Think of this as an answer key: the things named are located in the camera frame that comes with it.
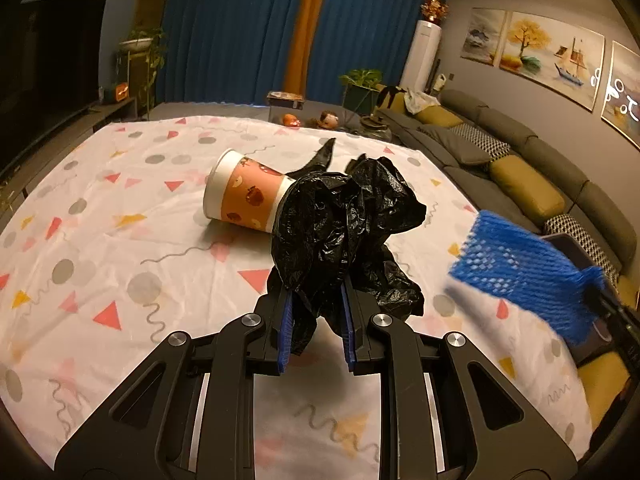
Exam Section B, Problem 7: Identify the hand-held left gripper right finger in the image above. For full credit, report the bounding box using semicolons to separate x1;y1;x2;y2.
340;280;588;480

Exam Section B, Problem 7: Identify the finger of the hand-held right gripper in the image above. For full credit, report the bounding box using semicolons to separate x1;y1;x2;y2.
582;285;640;361

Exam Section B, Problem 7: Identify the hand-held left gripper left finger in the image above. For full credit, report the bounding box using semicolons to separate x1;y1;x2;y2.
54;292;296;480

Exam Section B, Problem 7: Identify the grey trash bin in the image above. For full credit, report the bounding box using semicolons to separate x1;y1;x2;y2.
541;232;626;366

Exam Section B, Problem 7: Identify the black plastic bag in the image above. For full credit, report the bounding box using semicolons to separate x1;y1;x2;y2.
267;139;427;356

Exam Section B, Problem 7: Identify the blue foam net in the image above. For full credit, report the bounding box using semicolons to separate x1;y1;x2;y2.
448;210;606;346

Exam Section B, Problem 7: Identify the yellow sofa cushion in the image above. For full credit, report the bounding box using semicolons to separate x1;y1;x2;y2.
415;106;463;127
489;155;580;226
577;275;640;431

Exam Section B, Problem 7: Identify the black white patterned cushion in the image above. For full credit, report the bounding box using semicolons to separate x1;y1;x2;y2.
450;122;512;157
542;214;623;281

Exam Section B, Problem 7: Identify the orange paper cup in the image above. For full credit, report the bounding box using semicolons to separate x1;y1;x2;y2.
204;148;296;233

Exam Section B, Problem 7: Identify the printed tablecloth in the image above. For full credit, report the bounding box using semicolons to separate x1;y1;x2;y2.
0;116;596;480

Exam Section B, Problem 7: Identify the grey sofa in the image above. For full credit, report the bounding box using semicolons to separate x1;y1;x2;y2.
377;87;640;311

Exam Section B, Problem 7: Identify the dark ashtray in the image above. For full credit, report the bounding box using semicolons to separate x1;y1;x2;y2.
361;115;391;136

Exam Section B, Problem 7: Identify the grey sofa cushion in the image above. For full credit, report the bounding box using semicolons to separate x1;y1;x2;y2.
417;125;493;166

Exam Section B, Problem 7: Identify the purple abstract painting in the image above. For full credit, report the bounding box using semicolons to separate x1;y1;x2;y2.
600;40;640;148

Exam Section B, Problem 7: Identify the glass box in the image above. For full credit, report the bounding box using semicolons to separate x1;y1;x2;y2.
267;91;306;111

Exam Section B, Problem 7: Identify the plant in green pot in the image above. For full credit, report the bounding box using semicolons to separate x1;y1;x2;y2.
339;69;383;116

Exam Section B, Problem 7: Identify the white cloth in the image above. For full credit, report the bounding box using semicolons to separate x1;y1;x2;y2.
404;87;441;113

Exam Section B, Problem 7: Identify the tree and sailboat painting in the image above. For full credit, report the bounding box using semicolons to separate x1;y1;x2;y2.
499;10;606;111

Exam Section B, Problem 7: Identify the white standing air conditioner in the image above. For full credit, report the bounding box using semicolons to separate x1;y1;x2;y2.
401;20;443;92

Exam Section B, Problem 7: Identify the plant stand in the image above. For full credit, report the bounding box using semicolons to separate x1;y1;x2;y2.
127;50;156;121

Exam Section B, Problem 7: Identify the grey television cabinet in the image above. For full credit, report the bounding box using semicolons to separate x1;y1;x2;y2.
0;97;138;201

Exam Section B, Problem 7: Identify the orange curtain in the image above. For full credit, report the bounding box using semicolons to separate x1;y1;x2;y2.
284;0;336;96

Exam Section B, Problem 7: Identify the wide blue curtain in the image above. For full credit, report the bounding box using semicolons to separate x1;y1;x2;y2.
155;0;313;103

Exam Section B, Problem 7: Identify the narrow blue curtain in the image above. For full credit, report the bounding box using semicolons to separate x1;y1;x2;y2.
307;0;448;103

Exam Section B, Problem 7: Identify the small landscape painting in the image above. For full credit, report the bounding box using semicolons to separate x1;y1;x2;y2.
460;7;508;65

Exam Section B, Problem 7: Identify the trailing potted plant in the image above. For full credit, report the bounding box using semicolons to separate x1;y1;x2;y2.
117;27;168;68

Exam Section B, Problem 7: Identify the golden flower ornament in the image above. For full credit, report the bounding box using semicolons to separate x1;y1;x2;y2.
420;0;449;23

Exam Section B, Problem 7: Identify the black television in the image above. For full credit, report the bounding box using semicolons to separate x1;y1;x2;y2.
0;0;107;171

